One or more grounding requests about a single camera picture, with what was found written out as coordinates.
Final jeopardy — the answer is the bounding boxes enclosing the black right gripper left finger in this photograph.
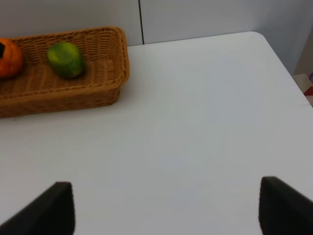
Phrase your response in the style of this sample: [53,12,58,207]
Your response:
[0,182,75,235]

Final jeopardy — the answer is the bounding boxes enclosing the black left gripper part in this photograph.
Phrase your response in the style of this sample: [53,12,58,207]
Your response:
[0,43,5,58]

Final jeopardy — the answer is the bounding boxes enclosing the light brown wicker basket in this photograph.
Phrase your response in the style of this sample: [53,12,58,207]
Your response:
[0,26,130,118]

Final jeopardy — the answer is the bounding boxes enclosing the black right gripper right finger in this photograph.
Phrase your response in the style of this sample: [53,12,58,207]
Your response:
[258,176,313,235]

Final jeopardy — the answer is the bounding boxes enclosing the white and red background objects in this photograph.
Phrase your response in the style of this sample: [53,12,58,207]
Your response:
[293,72,313,106]

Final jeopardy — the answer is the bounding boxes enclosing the green lime fruit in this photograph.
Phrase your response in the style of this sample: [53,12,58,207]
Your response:
[46,42,85,79]

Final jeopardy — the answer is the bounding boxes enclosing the orange tangerine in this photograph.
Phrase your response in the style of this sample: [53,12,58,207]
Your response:
[0,38,23,79]

